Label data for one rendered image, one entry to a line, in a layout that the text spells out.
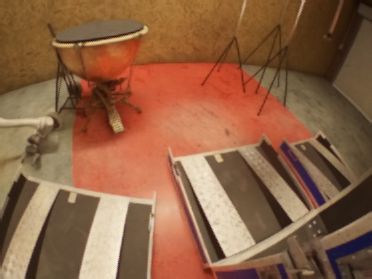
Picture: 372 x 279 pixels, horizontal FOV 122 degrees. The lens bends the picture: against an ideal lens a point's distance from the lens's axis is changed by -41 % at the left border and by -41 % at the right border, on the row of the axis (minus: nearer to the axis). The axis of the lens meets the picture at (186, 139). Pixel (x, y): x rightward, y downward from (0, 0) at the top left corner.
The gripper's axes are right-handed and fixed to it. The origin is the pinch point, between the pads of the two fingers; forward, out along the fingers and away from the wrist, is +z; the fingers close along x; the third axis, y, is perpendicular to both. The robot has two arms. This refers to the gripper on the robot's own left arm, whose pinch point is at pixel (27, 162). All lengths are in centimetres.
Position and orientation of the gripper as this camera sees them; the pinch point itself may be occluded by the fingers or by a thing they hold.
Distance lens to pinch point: 151.8
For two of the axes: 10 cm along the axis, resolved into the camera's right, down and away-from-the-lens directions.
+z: -0.2, 8.2, -5.7
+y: -1.5, 5.6, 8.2
